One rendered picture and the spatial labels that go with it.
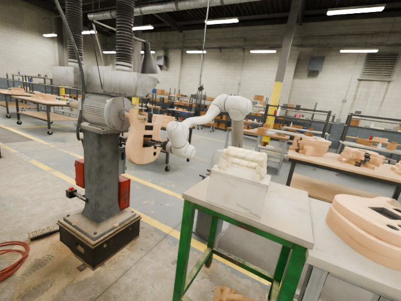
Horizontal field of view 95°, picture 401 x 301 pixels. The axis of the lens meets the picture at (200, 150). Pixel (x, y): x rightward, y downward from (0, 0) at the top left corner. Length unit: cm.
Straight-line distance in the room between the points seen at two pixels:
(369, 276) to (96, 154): 168
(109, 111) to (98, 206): 84
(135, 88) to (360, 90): 1174
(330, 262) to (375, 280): 13
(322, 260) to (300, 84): 1147
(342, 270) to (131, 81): 132
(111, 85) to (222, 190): 95
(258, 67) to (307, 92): 310
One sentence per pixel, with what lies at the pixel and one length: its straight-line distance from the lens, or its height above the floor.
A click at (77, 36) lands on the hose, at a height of 177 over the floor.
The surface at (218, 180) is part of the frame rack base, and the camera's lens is 90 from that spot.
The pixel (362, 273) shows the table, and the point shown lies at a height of 90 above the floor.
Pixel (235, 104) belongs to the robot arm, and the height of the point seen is 143.
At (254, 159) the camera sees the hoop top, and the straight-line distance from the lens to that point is 84.
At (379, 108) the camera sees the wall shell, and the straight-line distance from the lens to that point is 1247.
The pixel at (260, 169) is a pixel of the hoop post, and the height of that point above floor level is 116.
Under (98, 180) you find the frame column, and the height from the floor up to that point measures 69.
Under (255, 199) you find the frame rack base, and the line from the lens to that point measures 88.
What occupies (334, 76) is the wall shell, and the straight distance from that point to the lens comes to 1225.
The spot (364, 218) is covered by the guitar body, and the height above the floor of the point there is 103.
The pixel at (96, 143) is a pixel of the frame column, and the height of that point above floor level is 100.
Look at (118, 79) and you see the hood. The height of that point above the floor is 148.
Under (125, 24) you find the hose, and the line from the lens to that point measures 141.
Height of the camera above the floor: 140
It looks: 14 degrees down
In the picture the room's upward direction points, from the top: 8 degrees clockwise
